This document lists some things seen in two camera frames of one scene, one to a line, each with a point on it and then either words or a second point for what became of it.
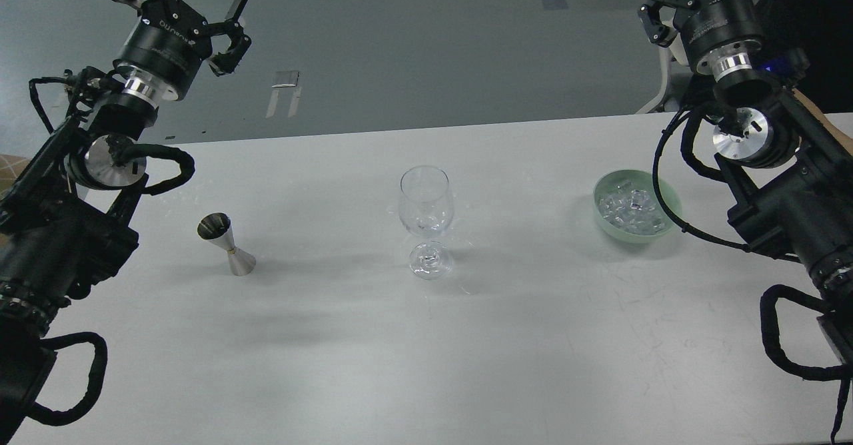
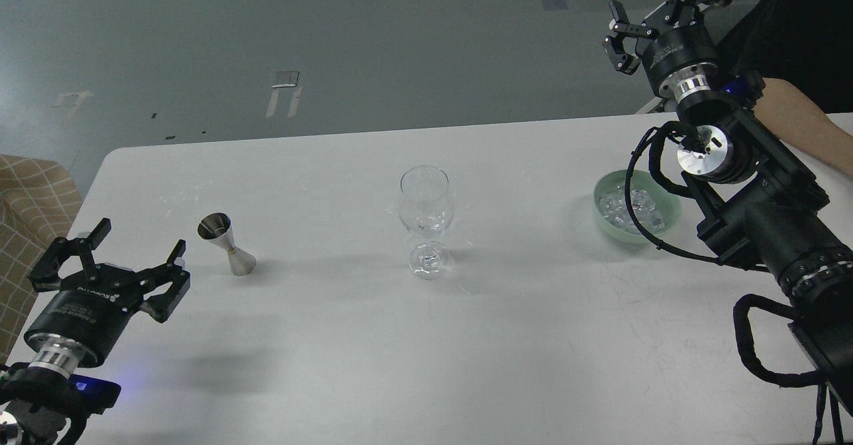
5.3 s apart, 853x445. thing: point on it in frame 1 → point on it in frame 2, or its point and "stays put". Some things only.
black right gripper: x=722 y=31 → x=680 y=62
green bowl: x=628 y=203 stays put
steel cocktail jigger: x=216 y=228 stays put
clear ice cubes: x=631 y=209 stays put
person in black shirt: x=810 y=7 stays put
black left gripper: x=167 y=48 → x=86 y=313
